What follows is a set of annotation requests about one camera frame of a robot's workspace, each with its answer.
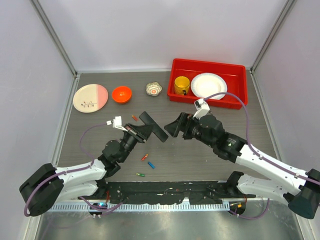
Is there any orange bowl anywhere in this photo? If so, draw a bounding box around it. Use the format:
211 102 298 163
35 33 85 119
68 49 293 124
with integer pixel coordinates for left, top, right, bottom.
111 86 132 104

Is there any orange battery near top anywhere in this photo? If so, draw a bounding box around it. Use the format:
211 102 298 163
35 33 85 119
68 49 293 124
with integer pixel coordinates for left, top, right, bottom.
131 115 139 121

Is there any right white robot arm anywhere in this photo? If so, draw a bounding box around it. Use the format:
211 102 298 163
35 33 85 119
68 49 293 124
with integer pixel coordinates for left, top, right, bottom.
164 112 320 219

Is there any white paper plate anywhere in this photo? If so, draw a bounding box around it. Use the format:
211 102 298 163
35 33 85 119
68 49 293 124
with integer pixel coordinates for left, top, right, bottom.
190 73 228 100

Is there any yellow mug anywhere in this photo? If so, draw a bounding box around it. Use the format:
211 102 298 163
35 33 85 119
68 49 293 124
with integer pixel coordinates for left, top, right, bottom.
174 76 190 96

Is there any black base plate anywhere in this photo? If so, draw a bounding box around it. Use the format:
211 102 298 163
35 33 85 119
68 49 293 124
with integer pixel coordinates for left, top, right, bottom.
84 180 256 205

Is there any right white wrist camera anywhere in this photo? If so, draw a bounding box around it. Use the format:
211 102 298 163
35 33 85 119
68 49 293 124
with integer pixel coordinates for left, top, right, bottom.
193 98 210 120

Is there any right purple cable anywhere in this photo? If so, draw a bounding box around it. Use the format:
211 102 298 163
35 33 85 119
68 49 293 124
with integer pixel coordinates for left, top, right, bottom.
202 92 320 221

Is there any small floral bowl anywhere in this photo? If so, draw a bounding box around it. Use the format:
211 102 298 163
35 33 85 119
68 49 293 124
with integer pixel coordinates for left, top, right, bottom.
145 81 163 97

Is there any black remote control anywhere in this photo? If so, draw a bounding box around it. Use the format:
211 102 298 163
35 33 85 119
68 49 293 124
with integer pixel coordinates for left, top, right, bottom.
139 111 169 143

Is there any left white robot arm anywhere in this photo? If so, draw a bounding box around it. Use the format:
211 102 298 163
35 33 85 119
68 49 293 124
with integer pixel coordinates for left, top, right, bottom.
19 117 154 217

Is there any pink and cream plate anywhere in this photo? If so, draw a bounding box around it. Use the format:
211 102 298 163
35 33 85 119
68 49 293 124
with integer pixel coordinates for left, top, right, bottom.
72 84 109 113

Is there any red orange battery centre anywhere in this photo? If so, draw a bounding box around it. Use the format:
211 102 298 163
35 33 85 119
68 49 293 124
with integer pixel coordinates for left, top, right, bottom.
141 154 149 161

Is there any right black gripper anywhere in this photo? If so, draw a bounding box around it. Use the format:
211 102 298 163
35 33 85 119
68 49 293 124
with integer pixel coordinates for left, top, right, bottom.
164 112 216 148

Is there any blue battery centre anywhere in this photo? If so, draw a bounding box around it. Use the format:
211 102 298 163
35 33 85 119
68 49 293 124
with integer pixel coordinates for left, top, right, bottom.
147 161 156 169

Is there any white slotted cable duct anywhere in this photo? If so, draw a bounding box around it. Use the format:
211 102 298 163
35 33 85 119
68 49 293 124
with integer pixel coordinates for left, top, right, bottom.
48 201 230 213

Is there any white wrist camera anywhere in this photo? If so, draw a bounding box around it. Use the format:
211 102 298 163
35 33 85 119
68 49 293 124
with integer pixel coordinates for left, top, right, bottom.
106 116 127 131
193 98 210 120

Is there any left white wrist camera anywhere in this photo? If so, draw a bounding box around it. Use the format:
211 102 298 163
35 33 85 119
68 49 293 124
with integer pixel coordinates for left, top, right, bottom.
106 116 127 131

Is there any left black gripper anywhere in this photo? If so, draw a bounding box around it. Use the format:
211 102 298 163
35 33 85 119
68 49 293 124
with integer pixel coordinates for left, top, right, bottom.
118 122 155 163

